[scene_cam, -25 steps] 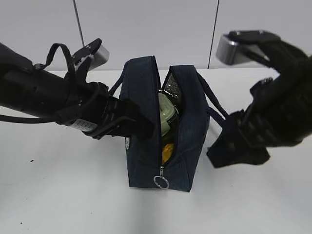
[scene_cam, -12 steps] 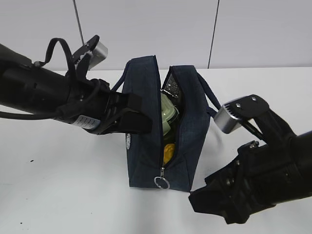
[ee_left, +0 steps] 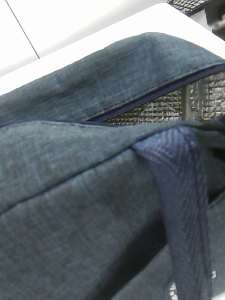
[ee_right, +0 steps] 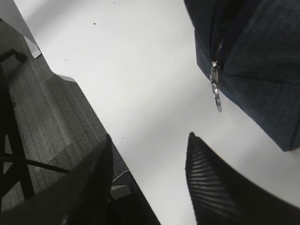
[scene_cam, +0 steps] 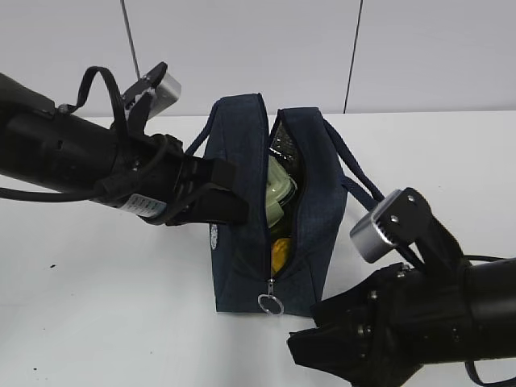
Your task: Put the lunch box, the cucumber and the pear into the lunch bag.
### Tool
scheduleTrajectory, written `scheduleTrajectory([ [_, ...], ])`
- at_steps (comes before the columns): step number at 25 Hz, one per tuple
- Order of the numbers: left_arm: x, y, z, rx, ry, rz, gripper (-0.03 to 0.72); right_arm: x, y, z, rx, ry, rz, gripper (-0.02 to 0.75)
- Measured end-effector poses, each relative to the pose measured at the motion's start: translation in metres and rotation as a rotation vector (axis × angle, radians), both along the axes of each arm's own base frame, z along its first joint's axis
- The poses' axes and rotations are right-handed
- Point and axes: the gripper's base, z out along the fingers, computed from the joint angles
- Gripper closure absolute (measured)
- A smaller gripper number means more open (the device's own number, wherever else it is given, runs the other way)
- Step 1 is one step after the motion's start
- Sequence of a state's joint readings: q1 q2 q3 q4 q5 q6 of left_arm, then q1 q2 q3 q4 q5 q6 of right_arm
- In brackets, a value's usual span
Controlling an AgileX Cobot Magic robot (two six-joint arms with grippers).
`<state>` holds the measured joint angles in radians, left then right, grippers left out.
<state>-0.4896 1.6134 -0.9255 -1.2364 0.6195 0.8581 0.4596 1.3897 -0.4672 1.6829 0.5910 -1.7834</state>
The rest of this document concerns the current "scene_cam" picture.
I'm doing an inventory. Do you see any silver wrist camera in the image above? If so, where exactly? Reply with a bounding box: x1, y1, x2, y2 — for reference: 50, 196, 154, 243
349, 187, 435, 264
123, 61, 182, 122

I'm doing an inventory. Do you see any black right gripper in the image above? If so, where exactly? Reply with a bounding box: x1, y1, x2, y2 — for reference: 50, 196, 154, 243
287, 264, 472, 386

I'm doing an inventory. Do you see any green lid glass container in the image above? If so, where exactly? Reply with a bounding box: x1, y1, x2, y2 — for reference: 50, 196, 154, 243
264, 156, 298, 228

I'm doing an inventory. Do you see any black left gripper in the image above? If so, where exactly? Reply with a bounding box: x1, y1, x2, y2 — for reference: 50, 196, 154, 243
94, 135, 249, 226

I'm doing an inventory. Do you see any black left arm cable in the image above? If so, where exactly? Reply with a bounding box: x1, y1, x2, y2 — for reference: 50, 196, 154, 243
0, 65, 170, 206

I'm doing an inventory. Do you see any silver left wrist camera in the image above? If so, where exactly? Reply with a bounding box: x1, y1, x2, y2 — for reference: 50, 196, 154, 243
123, 61, 182, 122

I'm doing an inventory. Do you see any yellow pear-shaped fruit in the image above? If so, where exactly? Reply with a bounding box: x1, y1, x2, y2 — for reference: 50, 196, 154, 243
271, 238, 291, 275

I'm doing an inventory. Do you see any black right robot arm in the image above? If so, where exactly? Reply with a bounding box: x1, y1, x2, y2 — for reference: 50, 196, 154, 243
287, 259, 515, 386

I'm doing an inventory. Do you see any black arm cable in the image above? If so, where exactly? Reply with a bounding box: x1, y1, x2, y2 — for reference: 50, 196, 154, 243
463, 253, 516, 386
0, 65, 170, 206

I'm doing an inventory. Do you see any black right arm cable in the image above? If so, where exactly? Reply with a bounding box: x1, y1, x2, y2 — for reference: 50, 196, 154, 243
463, 253, 516, 386

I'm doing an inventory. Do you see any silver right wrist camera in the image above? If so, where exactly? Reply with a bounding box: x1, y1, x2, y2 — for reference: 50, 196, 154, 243
349, 187, 435, 264

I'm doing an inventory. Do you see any navy blue lunch bag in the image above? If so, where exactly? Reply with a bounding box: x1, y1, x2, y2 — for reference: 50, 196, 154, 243
188, 94, 382, 316

